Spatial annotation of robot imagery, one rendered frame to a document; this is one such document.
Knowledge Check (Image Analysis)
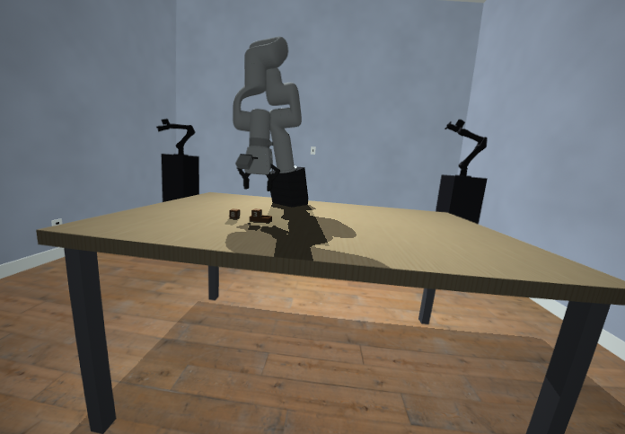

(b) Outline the brown shallow tray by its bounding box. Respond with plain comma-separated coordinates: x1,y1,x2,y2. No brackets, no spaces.
250,215,272,223

